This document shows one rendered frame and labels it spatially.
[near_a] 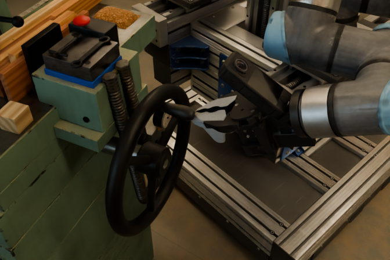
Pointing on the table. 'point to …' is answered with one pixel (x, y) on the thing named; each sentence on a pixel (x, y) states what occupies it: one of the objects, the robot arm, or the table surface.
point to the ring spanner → (89, 52)
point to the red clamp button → (81, 20)
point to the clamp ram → (40, 46)
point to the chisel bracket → (4, 14)
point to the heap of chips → (117, 16)
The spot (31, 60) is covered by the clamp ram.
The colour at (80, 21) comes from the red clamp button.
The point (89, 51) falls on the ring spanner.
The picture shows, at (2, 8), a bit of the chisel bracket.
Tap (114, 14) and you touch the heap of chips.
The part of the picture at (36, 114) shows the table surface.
